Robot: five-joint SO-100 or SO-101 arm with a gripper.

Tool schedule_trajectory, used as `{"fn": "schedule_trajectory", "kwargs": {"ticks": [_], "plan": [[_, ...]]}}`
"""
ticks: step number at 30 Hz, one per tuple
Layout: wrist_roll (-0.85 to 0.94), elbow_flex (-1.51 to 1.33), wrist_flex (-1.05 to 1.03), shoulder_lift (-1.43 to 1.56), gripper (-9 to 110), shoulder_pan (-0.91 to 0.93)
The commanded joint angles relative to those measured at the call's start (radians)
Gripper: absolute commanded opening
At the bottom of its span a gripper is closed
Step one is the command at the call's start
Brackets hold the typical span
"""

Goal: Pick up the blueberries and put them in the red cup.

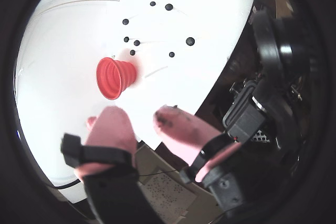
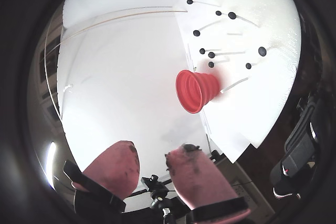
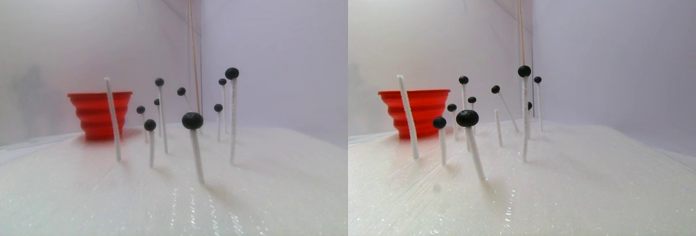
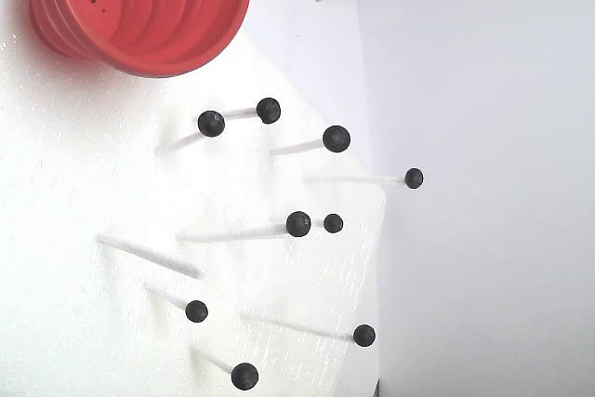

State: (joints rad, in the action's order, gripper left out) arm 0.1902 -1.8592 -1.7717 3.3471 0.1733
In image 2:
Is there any pink-covered gripper finger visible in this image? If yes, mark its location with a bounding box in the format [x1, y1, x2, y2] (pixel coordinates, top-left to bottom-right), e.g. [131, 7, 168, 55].
[165, 144, 252, 223]
[62, 141, 141, 213]

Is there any red collapsible cup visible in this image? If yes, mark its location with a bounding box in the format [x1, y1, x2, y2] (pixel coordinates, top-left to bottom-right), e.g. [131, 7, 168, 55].
[175, 69, 221, 115]

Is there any black tripod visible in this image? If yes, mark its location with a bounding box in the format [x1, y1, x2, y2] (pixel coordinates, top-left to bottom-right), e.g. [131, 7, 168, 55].
[140, 174, 184, 224]

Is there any white power strip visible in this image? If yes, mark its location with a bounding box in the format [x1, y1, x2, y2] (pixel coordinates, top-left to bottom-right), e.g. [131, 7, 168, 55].
[232, 178, 266, 210]

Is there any white foam base sheet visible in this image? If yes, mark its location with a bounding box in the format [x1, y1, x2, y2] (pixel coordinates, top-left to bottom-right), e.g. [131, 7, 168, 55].
[173, 0, 302, 164]

